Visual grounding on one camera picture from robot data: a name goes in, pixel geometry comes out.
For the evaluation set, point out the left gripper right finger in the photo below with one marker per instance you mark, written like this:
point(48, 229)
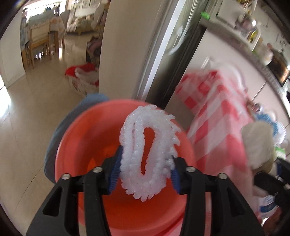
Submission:
point(230, 212)

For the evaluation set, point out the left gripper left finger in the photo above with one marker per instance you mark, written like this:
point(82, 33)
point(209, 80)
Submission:
point(58, 215)

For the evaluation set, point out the white bubble wrap strip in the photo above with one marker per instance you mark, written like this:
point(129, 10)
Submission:
point(149, 138)

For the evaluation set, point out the blue cushioned stool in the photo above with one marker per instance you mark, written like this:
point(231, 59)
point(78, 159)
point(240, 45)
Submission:
point(51, 153)

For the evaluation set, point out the red checkered tablecloth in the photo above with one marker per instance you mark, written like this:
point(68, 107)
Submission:
point(219, 109)

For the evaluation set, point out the white laundry basket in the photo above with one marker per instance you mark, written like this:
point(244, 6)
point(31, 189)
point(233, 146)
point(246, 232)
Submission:
point(83, 79)

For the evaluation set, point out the wooden dining chair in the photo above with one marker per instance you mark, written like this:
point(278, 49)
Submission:
point(39, 36)

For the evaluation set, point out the frosted glass sliding door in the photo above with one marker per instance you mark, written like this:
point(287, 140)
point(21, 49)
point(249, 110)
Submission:
point(174, 42)

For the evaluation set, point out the white dish rack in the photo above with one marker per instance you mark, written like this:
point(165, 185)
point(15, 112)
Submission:
point(238, 17)

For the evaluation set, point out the green clip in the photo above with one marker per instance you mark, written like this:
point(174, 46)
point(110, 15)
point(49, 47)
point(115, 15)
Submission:
point(205, 15)

